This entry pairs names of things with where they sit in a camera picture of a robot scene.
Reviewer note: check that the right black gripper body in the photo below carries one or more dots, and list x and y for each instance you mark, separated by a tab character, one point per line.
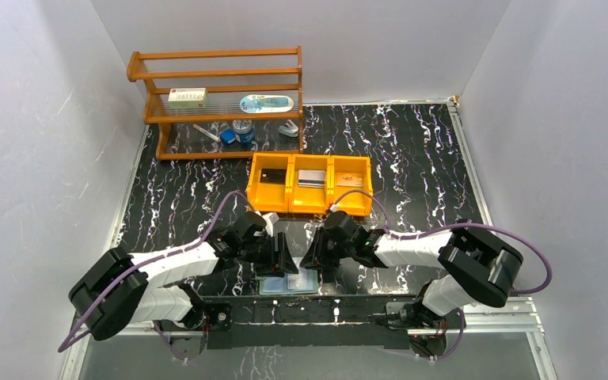
325	252

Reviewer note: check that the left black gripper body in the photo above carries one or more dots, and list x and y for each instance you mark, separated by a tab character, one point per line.
271	252

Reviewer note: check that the green card holder wallet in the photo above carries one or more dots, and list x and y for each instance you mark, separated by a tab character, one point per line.
305	282

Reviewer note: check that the yellow three-compartment bin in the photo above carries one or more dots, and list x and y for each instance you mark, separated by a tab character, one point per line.
291	198

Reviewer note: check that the orange wooden shelf rack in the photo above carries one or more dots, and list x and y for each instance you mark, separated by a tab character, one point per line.
227	76

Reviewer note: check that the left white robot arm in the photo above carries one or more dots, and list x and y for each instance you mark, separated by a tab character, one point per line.
123	288

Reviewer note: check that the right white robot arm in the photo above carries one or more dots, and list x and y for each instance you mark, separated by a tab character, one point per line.
480	266

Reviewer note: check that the bronze card in bin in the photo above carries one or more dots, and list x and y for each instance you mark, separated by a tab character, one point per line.
349	180

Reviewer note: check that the black VIP card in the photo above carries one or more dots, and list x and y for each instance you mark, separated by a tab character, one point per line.
273	176

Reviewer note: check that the small blue block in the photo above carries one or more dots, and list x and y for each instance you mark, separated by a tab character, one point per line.
228	136

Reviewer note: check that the blue white jar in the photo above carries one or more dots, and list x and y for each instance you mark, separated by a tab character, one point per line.
244	131

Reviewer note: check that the white marker pen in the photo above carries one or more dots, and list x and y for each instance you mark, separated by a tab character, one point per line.
207	133

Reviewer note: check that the blue blister pack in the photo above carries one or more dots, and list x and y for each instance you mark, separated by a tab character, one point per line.
256	103

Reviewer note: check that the white red box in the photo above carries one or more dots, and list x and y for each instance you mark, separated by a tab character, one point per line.
187	98

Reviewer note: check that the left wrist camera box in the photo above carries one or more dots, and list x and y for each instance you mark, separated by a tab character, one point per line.
270	218

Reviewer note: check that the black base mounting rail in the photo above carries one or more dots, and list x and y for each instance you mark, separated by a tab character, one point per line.
319	321

